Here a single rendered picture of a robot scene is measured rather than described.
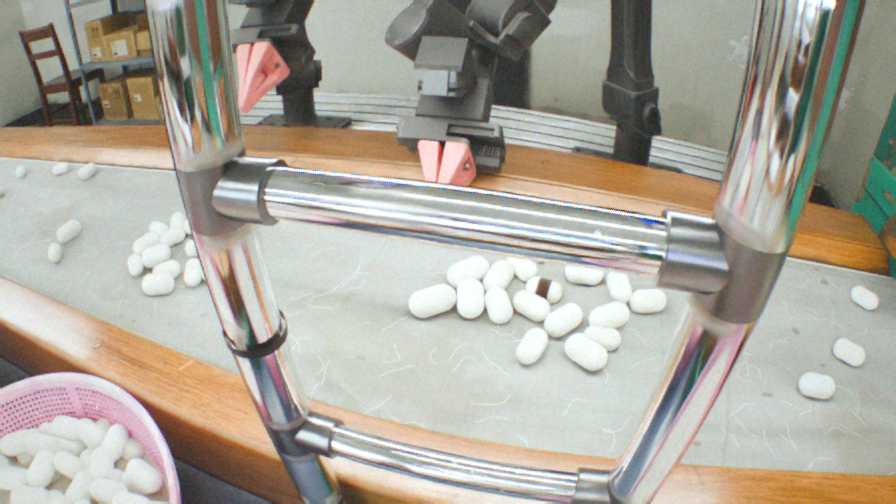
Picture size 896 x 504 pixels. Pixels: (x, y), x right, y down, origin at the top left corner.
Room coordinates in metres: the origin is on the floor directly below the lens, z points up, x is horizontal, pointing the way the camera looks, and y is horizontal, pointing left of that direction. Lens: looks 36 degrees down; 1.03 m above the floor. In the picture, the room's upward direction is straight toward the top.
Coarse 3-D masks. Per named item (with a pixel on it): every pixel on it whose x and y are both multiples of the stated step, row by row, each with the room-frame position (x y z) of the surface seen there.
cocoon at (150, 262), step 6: (156, 246) 0.38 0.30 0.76; (162, 246) 0.38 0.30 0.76; (168, 246) 0.39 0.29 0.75; (144, 252) 0.37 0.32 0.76; (150, 252) 0.37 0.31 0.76; (156, 252) 0.37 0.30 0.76; (162, 252) 0.38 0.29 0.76; (168, 252) 0.38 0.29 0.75; (144, 258) 0.37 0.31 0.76; (150, 258) 0.37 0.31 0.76; (156, 258) 0.37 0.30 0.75; (162, 258) 0.37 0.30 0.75; (168, 258) 0.38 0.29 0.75; (144, 264) 0.37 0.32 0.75; (150, 264) 0.37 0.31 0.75; (156, 264) 0.37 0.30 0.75
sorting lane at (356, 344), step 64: (64, 192) 0.56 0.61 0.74; (128, 192) 0.55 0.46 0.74; (0, 256) 0.39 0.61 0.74; (64, 256) 0.39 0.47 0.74; (128, 256) 0.39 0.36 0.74; (320, 256) 0.39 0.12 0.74; (384, 256) 0.39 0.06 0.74; (448, 256) 0.39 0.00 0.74; (128, 320) 0.29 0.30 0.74; (192, 320) 0.30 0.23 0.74; (320, 320) 0.31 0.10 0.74; (384, 320) 0.31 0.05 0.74; (448, 320) 0.31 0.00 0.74; (512, 320) 0.31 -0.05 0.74; (640, 320) 0.30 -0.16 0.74; (768, 320) 0.29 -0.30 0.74; (832, 320) 0.28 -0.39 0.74; (320, 384) 0.24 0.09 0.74; (384, 384) 0.24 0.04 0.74; (448, 384) 0.24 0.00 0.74; (512, 384) 0.24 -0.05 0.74; (576, 384) 0.24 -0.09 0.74; (640, 384) 0.23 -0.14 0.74; (768, 384) 0.21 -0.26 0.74; (576, 448) 0.18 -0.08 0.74; (704, 448) 0.16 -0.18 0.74; (768, 448) 0.15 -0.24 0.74; (832, 448) 0.14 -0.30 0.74
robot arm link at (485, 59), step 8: (472, 40) 0.55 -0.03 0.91; (472, 48) 0.55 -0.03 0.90; (480, 48) 0.55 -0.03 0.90; (488, 48) 0.55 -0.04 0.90; (480, 56) 0.54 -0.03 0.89; (488, 56) 0.55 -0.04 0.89; (496, 56) 0.56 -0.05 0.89; (480, 64) 0.53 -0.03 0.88; (488, 64) 0.54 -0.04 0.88; (496, 64) 0.56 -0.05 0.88; (480, 72) 0.53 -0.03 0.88; (488, 72) 0.53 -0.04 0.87
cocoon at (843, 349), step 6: (840, 342) 0.24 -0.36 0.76; (846, 342) 0.23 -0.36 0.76; (834, 348) 0.24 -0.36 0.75; (840, 348) 0.23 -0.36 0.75; (846, 348) 0.23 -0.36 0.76; (852, 348) 0.23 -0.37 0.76; (858, 348) 0.22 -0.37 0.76; (840, 354) 0.23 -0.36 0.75; (846, 354) 0.22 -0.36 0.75; (852, 354) 0.22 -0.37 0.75; (858, 354) 0.22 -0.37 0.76; (864, 354) 0.22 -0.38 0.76; (846, 360) 0.22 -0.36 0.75; (852, 360) 0.22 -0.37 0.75; (858, 360) 0.21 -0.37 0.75
